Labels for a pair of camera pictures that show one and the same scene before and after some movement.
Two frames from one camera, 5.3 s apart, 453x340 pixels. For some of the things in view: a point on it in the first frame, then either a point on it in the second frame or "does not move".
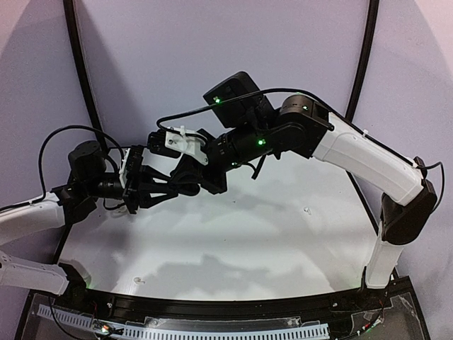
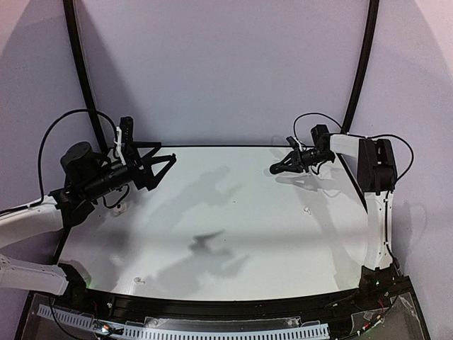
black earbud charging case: x=187 y=183 → x=277 y=168
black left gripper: x=131 y=188 → x=134 y=164
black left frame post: x=69 y=8 does not move
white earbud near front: x=139 y=280 does not move
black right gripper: x=211 y=173 → x=297 y=158
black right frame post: x=370 y=38 does not move
